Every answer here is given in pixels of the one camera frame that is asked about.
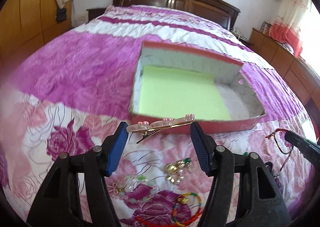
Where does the dark wooden nightstand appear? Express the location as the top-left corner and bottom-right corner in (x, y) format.
(86, 7), (106, 22)

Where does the rainbow cord bracelet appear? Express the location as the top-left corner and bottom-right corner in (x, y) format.
(171, 192), (203, 223)

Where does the red and cream curtain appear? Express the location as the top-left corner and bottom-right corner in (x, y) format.
(270, 0), (311, 57)

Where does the pink floral bedspread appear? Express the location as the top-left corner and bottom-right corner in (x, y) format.
(1, 5), (317, 219)

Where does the black feather hair clip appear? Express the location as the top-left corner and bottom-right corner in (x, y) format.
(265, 161), (283, 193)

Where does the red string bracelet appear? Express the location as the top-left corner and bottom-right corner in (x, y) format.
(265, 128), (295, 170)

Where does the wooden dresser cabinet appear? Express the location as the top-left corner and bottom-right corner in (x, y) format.
(249, 28), (319, 121)

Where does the red cardboard box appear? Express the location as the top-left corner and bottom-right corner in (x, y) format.
(127, 41), (266, 135)

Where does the black hanging bag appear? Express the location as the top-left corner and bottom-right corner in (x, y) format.
(55, 8), (67, 22)

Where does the gold pearl earrings cluster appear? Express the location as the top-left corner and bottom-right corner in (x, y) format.
(163, 158), (192, 185)

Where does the pink flower hair clip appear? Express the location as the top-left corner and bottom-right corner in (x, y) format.
(126, 114), (195, 143)

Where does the jade bead bracelet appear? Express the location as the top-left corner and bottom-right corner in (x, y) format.
(108, 174), (161, 205)

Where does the wooden wardrobe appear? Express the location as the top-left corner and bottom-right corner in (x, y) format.
(1, 0), (72, 67)

